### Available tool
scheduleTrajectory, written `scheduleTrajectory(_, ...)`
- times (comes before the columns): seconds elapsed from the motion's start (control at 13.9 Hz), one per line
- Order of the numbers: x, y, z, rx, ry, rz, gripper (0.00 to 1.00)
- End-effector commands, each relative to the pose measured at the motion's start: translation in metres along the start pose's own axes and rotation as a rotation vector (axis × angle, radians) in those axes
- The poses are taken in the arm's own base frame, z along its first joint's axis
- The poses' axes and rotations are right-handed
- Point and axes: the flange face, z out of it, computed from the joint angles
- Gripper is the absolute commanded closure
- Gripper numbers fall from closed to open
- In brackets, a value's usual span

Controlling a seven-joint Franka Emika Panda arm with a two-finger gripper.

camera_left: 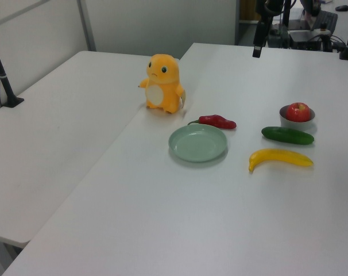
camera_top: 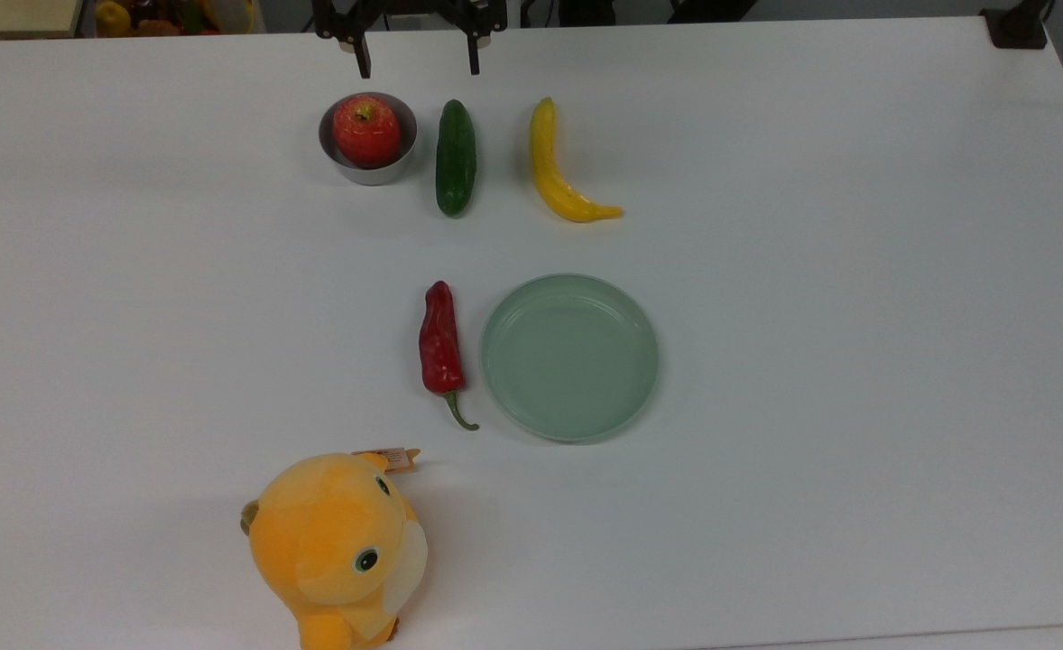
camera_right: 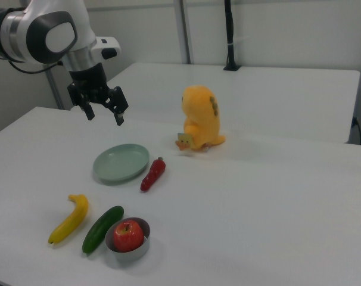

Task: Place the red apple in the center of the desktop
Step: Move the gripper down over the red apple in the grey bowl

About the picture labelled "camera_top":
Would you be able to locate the orange plush toy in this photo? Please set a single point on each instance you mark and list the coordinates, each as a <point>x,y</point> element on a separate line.
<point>333,551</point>

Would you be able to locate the box of toy fruit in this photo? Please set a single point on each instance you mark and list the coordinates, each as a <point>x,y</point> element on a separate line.
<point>171,16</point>

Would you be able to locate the green cucumber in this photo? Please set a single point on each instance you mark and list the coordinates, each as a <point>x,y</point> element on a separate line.
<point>456,158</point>

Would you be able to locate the red chili pepper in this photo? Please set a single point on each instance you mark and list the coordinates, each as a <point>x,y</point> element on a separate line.
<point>439,348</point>

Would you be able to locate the yellow banana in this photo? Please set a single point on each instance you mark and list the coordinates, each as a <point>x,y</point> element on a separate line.
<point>549,176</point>

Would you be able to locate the pale green plate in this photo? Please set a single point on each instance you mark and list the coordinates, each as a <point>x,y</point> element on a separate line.
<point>569,357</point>

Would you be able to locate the small grey bowl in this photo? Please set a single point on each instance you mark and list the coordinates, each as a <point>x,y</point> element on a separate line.
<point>405,158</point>

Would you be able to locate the black stand base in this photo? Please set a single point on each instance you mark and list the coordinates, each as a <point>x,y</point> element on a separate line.
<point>1016,27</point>

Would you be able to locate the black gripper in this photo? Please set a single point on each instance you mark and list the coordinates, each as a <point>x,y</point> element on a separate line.
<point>405,7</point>

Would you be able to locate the beige board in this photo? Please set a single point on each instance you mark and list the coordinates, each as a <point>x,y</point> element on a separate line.
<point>13,16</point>

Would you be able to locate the red apple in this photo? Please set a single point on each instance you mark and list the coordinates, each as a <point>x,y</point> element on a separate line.
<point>366,131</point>

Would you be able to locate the paper tag of plush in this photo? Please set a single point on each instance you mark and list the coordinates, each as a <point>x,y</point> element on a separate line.
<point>396,459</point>

